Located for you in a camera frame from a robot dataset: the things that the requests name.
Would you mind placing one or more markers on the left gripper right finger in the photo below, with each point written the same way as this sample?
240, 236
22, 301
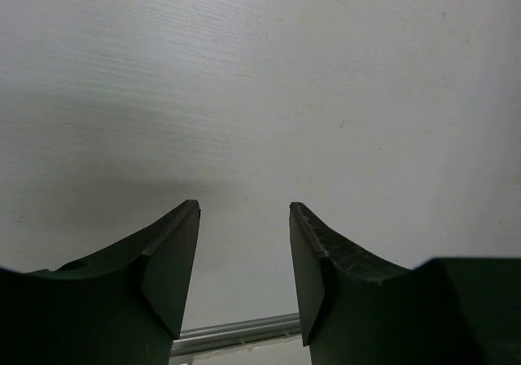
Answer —
357, 308

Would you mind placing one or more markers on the aluminium table edge rail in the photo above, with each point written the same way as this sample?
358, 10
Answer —
231, 335

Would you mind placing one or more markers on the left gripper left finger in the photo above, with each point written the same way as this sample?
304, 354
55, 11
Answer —
121, 305

